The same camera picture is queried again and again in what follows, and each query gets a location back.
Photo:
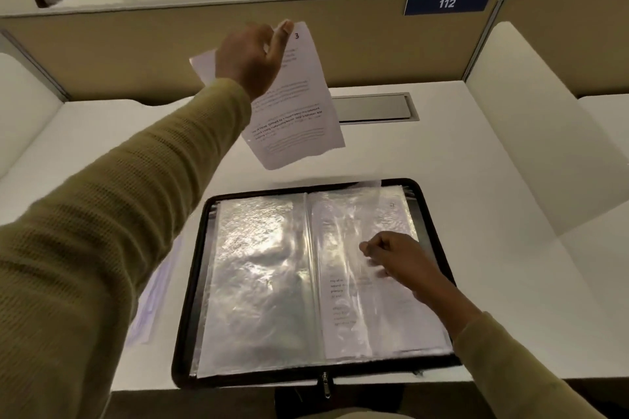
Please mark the large white side divider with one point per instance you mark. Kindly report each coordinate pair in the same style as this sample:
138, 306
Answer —
540, 129
24, 104

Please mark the metal zipper pull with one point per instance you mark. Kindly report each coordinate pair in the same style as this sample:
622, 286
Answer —
326, 386

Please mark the person's right forearm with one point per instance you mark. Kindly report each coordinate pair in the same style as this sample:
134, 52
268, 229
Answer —
491, 364

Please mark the empty clear plastic sleeve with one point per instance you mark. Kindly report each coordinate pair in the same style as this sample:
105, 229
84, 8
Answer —
260, 281

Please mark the person's right fingers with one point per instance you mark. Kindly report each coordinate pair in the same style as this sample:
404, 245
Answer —
376, 247

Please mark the printed white paper sheet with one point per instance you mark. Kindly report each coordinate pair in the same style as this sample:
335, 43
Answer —
295, 119

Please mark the blue number sign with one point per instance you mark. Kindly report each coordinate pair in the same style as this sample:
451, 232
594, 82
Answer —
447, 3

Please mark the person's left forearm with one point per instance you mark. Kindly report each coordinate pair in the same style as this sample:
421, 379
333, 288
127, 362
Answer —
113, 237

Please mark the black zip display folder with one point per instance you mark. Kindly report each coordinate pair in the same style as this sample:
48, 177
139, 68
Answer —
189, 315

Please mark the narrow beige partition panel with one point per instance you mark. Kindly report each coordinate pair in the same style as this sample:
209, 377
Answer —
570, 26

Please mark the person's left thumb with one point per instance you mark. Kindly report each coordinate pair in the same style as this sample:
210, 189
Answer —
281, 43

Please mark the clear plastic sleeve with paper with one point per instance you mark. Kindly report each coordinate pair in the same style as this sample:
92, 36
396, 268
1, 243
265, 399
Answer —
354, 315

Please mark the wide beige partition panel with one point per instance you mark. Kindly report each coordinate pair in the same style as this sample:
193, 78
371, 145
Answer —
137, 55

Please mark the person's left hand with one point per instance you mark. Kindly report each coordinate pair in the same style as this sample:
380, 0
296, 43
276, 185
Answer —
243, 62

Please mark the pale printed paper sheet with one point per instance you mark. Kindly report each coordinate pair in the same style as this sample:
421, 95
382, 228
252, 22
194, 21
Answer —
152, 298

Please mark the person's right hand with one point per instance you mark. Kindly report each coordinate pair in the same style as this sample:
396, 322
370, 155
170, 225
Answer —
405, 261

